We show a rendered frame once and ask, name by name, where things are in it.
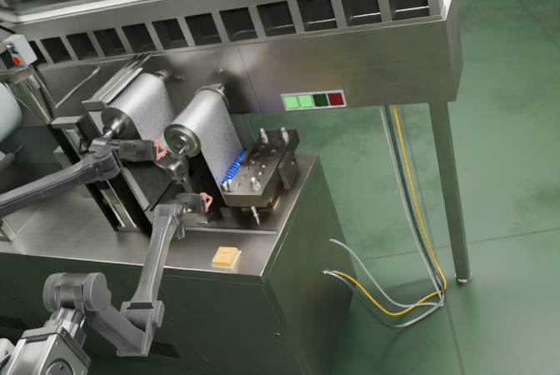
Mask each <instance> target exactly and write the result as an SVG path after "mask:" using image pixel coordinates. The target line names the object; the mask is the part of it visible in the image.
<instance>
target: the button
mask: <svg viewBox="0 0 560 375"><path fill-rule="evenodd" d="M237 255H238V250H237V249H236V248H234V247H220V248H219V250H218V251H217V254H216V256H215V258H214V259H213V260H212V262H213V264H214V266H222V267H231V266H232V265H233V262H234V260H235V259H236V257H237Z"/></svg>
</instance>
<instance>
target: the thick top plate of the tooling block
mask: <svg viewBox="0 0 560 375"><path fill-rule="evenodd" d="M288 132H289V136H288V137H285V138H282V137H281V134H280V130H271V131H267V133H268V137H266V138H264V139H262V138H260V135H259V136H258V137H257V140H256V141H255V143H254V144H253V145H252V146H253V147H254V149H255V150H254V152H253V154H252V156H251V157H250V158H249V160H248V162H247V164H246V165H240V167H239V169H238V170H237V172H236V173H235V175H234V176H233V178H232V180H233V182H234V183H235V184H236V186H237V190H236V191H235V192H229V191H228V190H225V191H224V193H223V197H224V199H225V201H226V203H227V205H228V206H229V207H259V208H265V207H266V206H267V204H268V201H269V199H270V198H271V196H272V195H273V192H274V190H275V188H276V186H277V185H278V182H279V180H280V179H281V176H280V173H279V171H278V165H279V163H280V162H281V161H282V159H283V156H284V154H285V152H291V154H292V155H293V154H294V152H295V150H296V148H297V146H298V144H299V142H300V139H299V136H298V132H297V129H291V130H288ZM251 178H256V179H257V181H258V182H259V184H260V185H261V187H260V189H258V190H257V191H253V190H252V189H251V186H250V184H251V183H250V179H251Z"/></svg>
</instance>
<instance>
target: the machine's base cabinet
mask: <svg viewBox="0 0 560 375"><path fill-rule="evenodd" d="M330 238H335V240H337V241H339V242H341V243H343V244H345V245H346V246H347V244H346V241H345V238H344V236H343V230H342V228H341V225H340V222H339V220H338V215H337V212H336V209H335V207H334V203H333V199H332V196H331V193H330V191H329V187H328V183H327V180H326V178H325V174H324V171H323V167H322V164H321V162H320V163H319V164H318V166H317V169H316V172H315V173H314V175H313V177H312V181H311V182H310V184H309V186H308V188H307V191H306V193H305V195H304V197H303V199H302V202H301V204H300V206H299V208H298V210H297V213H296V215H295V217H294V219H293V221H292V224H291V226H290V228H289V229H288V232H287V235H286V237H285V238H284V241H283V243H282V246H281V247H280V249H279V252H278V254H277V256H276V258H275V261H274V263H273V265H272V267H271V269H270V272H269V274H268V275H267V278H266V281H265V283H258V282H241V281H233V280H224V279H216V278H207V277H190V276H182V275H173V274H165V273H163V274H162V278H161V282H160V286H159V289H158V293H157V301H162V302H163V304H164V307H165V310H164V314H163V318H162V325H161V327H156V329H155V333H154V335H153V339H152V343H151V346H150V348H149V352H148V355H147V356H146V357H144V356H133V355H132V356H122V357H119V356H118V355H117V350H118V349H117V348H116V346H115V345H113V344H112V343H111V342H109V341H108V340H107V339H106V338H105V337H104V336H103V335H101V334H100V333H99V332H97V331H96V330H95V329H94V328H92V327H91V326H87V329H86V332H85V333H86V334H87V337H86V339H85V342H84V344H83V346H82V350H83V351H84V352H90V353H97V354H102V355H106V356H111V357H115V358H123V359H127V360H133V361H137V362H141V363H150V364H154V365H158V366H163V367H167V368H176V369H180V370H184V371H189V372H194V373H201V374H206V375H328V374H329V371H330V368H331V366H332V363H333V358H334V355H335V352H336V349H337V346H338V342H339V338H340V336H341V333H342V330H343V325H344V323H345V320H346V316H347V314H348V309H349V306H350V303H351V301H352V298H353V291H352V290H351V289H350V288H349V287H348V286H347V285H346V284H345V283H344V282H342V281H341V280H339V279H338V278H336V277H334V276H331V275H325V269H326V268H329V269H330V271H332V272H334V269H337V270H338V271H339V272H340V273H344V274H346V275H348V276H349V277H351V278H353V279H354V280H355V281H358V279H357V275H356V273H355V270H354V267H353V262H352V259H351V257H350V254H349V251H348V250H347V249H346V248H345V247H343V246H342V245H340V244H338V243H336V242H330ZM57 273H102V274H103V275H104V277H105V278H106V281H107V289H108V290H109V291H110V292H111V293H112V295H111V302H110V303H111V304H112V305H113V306H114V307H115V308H116V309H117V310H118V311H119V312H120V311H121V307H122V305H123V302H131V300H132V298H133V296H134V294H135V292H136V291H137V288H138V284H139V281H140V277H141V274H142V272H139V271H131V270H122V269H113V268H105V267H89V266H79V265H71V264H62V263H54V262H37V261H28V260H20V259H11V258H2V257H0V335H2V336H6V337H11V338H19V339H21V337H22V335H23V333H24V331H26V330H31V329H36V328H43V326H44V324H45V322H46V321H49V320H50V318H51V316H52V315H53V313H54V312H49V311H48V310H47V309H46V308H45V306H44V302H43V289H44V285H45V282H46V281H47V279H48V277H49V276H50V275H52V274H57Z"/></svg>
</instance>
